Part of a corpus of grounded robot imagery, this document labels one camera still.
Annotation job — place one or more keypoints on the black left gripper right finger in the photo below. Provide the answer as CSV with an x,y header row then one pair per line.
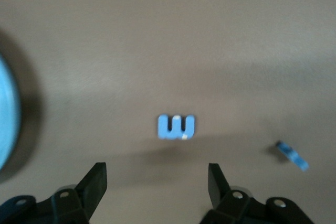
x,y
225,203

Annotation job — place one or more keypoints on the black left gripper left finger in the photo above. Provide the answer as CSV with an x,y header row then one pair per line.
x,y
86,197

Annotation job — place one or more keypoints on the blue foam letter x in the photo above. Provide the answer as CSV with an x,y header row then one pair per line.
x,y
291,155

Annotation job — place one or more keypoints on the blue foam letter m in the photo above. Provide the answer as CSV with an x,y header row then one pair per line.
x,y
164,127

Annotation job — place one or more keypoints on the blue plate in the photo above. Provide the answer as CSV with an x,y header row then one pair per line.
x,y
8,116

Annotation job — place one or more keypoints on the brown table cover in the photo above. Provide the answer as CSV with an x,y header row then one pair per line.
x,y
168,37

